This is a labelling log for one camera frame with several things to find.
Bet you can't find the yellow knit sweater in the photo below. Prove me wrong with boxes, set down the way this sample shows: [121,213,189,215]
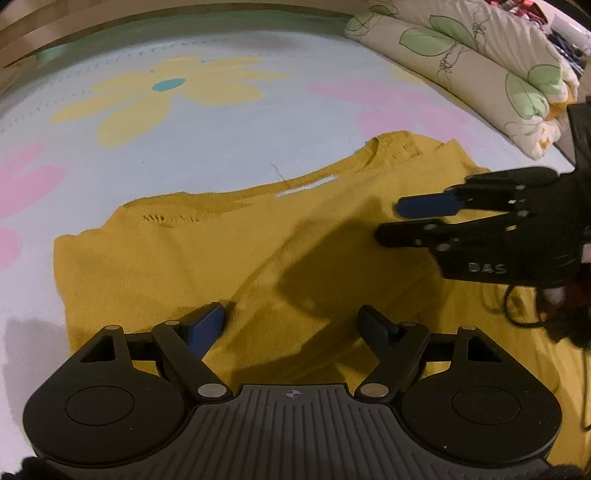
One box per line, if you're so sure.
[54,132,590,467]

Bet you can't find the floral bed sheet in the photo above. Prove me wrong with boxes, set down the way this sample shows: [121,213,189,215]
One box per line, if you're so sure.
[0,18,576,467]

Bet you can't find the floral folded duvet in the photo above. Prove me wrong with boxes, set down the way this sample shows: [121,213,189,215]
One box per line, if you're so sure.
[345,1,579,159]

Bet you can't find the black cable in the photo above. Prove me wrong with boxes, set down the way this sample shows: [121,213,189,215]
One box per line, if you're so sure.
[502,283,555,329]

